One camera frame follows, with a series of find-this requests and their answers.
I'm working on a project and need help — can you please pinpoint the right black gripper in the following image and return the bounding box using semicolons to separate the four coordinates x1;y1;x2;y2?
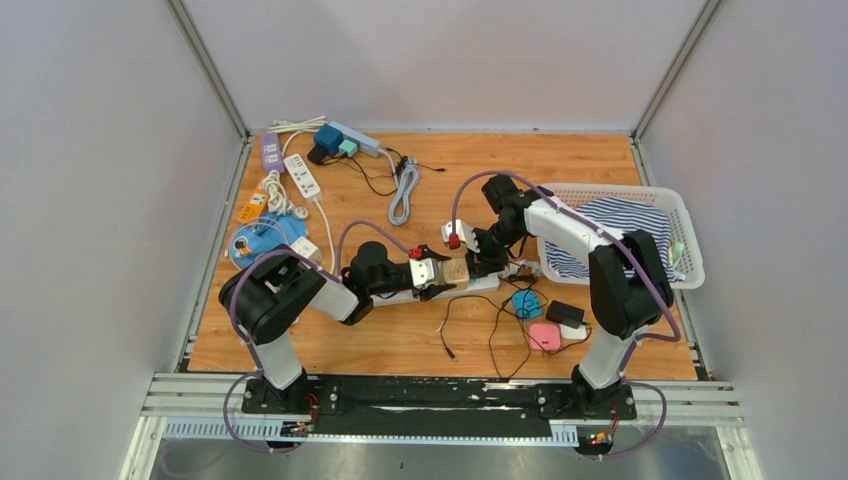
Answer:
464;221;525;277

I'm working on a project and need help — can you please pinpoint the white power strip blue USB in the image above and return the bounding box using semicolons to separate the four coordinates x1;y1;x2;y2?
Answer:
372;260;542;307

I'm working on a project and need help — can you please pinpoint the black charger with cable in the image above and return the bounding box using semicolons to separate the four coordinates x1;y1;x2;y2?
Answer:
438;291;594;382

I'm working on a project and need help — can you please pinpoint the white cube adapter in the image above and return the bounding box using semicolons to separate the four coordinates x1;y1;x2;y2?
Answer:
289;236;323;265

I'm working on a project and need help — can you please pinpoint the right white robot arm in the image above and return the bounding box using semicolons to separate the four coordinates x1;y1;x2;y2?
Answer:
465;170;673;418

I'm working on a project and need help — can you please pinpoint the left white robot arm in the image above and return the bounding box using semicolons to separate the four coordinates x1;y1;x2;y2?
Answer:
218;241;470;413

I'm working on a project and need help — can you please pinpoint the wooden cube adapter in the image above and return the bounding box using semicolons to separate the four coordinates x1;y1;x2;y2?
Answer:
440;258;471;290

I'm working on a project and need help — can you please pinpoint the small blue charger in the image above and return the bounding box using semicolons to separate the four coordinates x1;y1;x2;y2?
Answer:
511;289;544;321

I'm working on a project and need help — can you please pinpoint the pink square charger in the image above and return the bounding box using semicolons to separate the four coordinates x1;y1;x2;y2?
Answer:
527;323;562;353

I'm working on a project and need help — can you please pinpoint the white square charger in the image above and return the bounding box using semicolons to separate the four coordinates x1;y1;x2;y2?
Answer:
559;324;590;342

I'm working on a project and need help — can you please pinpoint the light blue power strip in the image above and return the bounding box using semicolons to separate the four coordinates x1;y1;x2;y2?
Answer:
328;121;383;158

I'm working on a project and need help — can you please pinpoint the striped blue white cloth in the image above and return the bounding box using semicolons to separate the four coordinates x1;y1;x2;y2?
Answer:
544;197;681;283

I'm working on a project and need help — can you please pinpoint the dark blue cube adapter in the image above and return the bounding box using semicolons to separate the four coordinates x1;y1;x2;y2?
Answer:
313;124;344;158

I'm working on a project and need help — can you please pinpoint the orange power strip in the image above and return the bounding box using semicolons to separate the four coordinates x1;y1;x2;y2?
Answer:
237;185;269;224

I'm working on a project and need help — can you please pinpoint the purple power strip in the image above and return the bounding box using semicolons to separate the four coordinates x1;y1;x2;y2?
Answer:
260;132;285;173

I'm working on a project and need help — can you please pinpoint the white plastic basket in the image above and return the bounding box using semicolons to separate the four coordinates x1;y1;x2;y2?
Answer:
543;183;705;290

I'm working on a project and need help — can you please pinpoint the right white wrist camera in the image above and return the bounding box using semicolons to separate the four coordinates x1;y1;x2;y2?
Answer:
440;219;480;253

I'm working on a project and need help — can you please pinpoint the light blue coiled cable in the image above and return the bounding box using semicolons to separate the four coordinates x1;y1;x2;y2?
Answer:
387;157;422;227

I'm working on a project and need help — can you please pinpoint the black mounting rail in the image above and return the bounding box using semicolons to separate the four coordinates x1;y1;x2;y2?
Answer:
239;375;637;438

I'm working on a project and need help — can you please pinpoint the white power strip with cord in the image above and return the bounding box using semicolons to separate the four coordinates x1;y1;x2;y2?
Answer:
283;154;323;204

